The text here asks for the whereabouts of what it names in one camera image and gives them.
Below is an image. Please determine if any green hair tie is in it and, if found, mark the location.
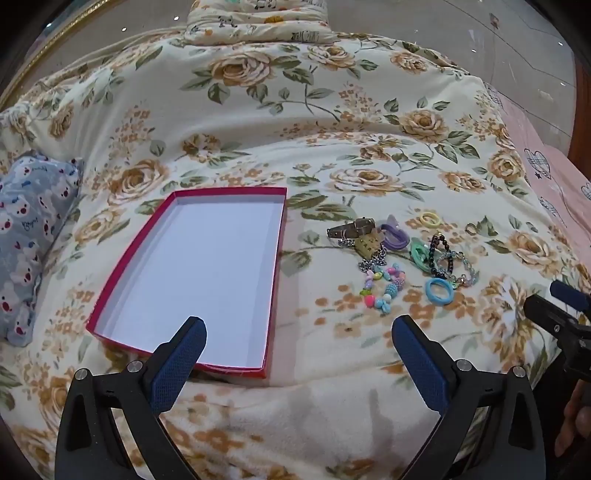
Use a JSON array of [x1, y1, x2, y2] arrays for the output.
[[409, 237, 432, 273]]

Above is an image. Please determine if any floral blanket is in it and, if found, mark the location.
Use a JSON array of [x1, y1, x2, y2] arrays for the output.
[[0, 28, 583, 480]]

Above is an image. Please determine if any folded cartoon print quilt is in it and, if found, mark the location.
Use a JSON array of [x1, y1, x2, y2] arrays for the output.
[[185, 0, 335, 47]]

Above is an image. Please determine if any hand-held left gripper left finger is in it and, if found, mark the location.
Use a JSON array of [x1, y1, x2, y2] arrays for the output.
[[54, 316, 208, 480]]

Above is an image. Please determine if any person's right hand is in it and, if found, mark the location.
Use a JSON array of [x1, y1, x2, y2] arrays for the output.
[[554, 382, 591, 459]]

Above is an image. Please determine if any black bead bracelet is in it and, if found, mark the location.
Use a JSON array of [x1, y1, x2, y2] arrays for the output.
[[428, 234, 455, 280]]

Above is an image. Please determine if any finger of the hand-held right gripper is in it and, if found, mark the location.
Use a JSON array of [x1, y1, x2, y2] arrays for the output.
[[549, 280, 591, 311], [524, 295, 580, 344]]

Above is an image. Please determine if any chain necklace with gold pendant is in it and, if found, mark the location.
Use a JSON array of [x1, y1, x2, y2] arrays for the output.
[[338, 232, 389, 274]]

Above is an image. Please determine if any pink printed sheet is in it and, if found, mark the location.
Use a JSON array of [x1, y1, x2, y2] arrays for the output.
[[480, 83, 591, 287]]

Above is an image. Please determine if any colourful bead bracelet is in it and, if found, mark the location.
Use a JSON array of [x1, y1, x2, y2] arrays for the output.
[[359, 263, 398, 315]]

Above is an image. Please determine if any crystal bead chain bracelet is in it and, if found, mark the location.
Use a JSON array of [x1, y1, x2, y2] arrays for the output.
[[436, 249, 481, 289]]

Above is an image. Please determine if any blue hair tie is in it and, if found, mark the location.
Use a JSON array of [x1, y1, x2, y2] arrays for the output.
[[425, 277, 455, 306]]

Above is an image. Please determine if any purple hair tie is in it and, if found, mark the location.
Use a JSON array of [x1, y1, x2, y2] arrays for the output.
[[379, 215, 411, 251]]

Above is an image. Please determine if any grey bear print pillow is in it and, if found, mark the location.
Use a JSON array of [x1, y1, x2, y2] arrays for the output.
[[0, 154, 85, 347]]

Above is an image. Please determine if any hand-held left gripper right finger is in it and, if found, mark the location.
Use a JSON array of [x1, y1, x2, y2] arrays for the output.
[[392, 315, 555, 480]]

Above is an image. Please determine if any red shallow box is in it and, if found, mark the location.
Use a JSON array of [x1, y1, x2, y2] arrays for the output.
[[85, 186, 288, 380]]

